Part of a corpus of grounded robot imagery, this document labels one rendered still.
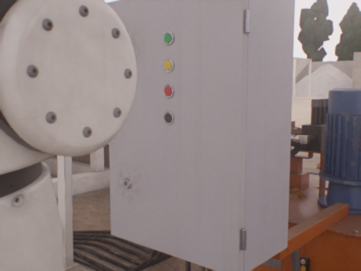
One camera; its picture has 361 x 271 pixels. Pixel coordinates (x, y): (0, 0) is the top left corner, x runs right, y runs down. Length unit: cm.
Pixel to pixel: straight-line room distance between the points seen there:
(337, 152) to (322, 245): 35
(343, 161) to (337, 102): 20
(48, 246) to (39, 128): 7
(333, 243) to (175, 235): 58
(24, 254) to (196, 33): 74
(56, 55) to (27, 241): 9
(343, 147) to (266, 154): 66
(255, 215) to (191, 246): 16
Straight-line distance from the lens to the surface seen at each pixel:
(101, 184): 442
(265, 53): 93
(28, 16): 19
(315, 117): 174
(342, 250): 142
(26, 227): 22
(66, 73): 19
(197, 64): 91
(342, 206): 152
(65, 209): 251
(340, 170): 159
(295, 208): 159
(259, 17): 91
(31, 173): 23
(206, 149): 91
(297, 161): 185
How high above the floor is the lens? 105
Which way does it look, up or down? 7 degrees down
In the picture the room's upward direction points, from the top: straight up
